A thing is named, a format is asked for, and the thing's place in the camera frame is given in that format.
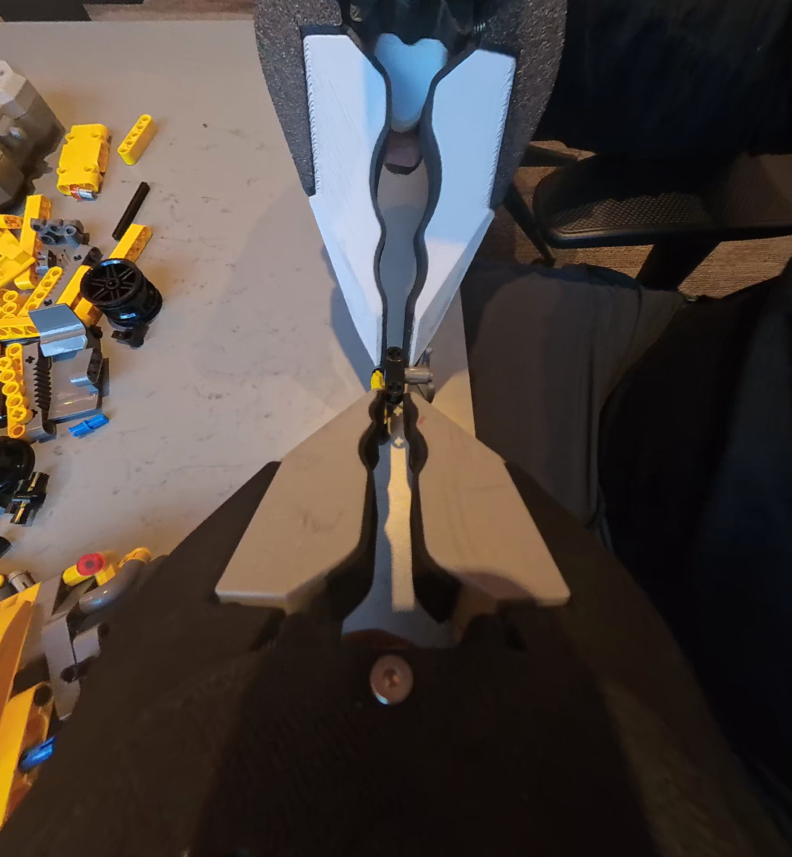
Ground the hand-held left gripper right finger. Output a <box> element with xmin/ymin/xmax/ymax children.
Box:
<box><xmin>400</xmin><ymin>394</ymin><xmax>572</xmax><ymax>628</ymax></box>

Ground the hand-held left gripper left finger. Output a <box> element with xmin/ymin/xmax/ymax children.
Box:
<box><xmin>215</xmin><ymin>391</ymin><xmax>386</xmax><ymax>628</ymax></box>

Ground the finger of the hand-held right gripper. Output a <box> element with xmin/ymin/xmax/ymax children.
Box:
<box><xmin>404</xmin><ymin>48</ymin><xmax>518</xmax><ymax>368</ymax></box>
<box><xmin>302</xmin><ymin>33</ymin><xmax>398</xmax><ymax>368</ymax></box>

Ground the black beam with yellow pins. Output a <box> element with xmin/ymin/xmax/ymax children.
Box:
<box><xmin>369</xmin><ymin>367</ymin><xmax>403</xmax><ymax>446</ymax></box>

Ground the grey desk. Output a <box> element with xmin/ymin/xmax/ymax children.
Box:
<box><xmin>0</xmin><ymin>20</ymin><xmax>477</xmax><ymax>644</ymax></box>

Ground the person's right hand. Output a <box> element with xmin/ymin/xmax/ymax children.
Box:
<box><xmin>384</xmin><ymin>130</ymin><xmax>425</xmax><ymax>175</ymax></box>

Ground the black office chair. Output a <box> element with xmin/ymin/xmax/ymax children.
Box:
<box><xmin>502</xmin><ymin>141</ymin><xmax>560</xmax><ymax>267</ymax></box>

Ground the short yellow holed beam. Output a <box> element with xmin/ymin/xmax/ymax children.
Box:
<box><xmin>116</xmin><ymin>114</ymin><xmax>158</xmax><ymax>165</ymax></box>

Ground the person's leg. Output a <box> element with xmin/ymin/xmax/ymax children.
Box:
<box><xmin>463</xmin><ymin>261</ymin><xmax>684</xmax><ymax>530</ymax></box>

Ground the black axle rod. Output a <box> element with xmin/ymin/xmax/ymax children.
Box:
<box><xmin>112</xmin><ymin>182</ymin><xmax>151</xmax><ymax>240</ymax></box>

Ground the yellow motor block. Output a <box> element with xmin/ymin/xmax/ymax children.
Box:
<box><xmin>56</xmin><ymin>124</ymin><xmax>111</xmax><ymax>200</ymax></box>

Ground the long yellow holed beam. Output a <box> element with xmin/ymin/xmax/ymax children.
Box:
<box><xmin>71</xmin><ymin>224</ymin><xmax>152</xmax><ymax>316</ymax></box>

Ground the black spoked wheel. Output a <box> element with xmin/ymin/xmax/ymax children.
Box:
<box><xmin>80</xmin><ymin>260</ymin><xmax>164</xmax><ymax>322</ymax></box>

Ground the dark grey joint connector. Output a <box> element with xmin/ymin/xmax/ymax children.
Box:
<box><xmin>32</xmin><ymin>217</ymin><xmax>89</xmax><ymax>247</ymax></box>

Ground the grey battery box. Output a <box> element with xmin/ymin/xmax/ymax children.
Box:
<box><xmin>0</xmin><ymin>60</ymin><xmax>65</xmax><ymax>212</ymax></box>

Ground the grey digger bucket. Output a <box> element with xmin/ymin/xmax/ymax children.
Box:
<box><xmin>31</xmin><ymin>304</ymin><xmax>109</xmax><ymax>426</ymax></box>

